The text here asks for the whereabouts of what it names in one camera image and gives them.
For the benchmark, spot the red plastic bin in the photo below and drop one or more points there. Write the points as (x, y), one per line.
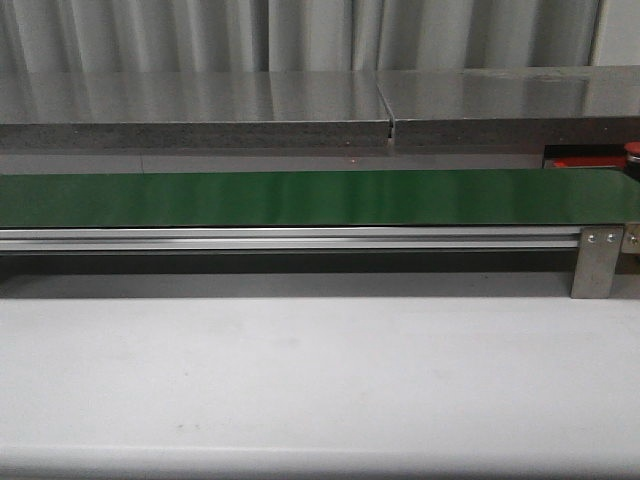
(585, 156)

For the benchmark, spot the green conveyor belt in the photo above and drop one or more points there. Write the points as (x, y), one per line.
(321, 198)

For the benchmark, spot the right grey steel shelf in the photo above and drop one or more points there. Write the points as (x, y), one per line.
(522, 107)

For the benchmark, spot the grey steel shelf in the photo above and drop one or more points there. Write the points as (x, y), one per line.
(193, 111)
(522, 107)

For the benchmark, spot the left grey steel shelf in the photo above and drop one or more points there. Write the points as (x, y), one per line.
(193, 111)

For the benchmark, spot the grey pleated curtain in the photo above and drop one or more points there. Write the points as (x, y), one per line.
(221, 36)

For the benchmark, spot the aluminium conveyor side rail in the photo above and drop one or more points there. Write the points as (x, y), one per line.
(316, 239)

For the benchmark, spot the steel conveyor support bracket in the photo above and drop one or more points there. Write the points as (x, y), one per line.
(599, 249)

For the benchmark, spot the conveyor end bracket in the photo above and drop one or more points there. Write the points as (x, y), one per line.
(629, 259)

